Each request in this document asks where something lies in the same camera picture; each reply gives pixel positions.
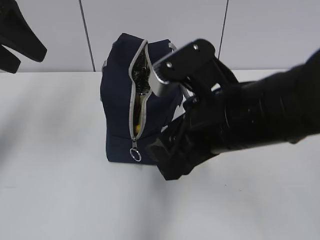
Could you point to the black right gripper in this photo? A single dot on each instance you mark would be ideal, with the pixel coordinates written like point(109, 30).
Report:
point(198, 135)

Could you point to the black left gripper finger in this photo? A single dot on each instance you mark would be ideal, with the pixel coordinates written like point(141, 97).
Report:
point(16, 34)
point(8, 62)

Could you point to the navy blue lunch bag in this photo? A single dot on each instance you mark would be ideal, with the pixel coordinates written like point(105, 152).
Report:
point(125, 73)

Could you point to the yellow banana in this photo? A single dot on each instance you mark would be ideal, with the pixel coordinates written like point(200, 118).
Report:
point(137, 128)

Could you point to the green lidded glass container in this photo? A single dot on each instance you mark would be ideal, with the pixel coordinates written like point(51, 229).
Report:
point(138, 109)

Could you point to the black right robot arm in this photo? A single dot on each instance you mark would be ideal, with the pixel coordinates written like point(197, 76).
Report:
point(283, 107)

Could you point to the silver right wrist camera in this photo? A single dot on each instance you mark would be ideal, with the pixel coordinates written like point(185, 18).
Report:
point(179, 67)

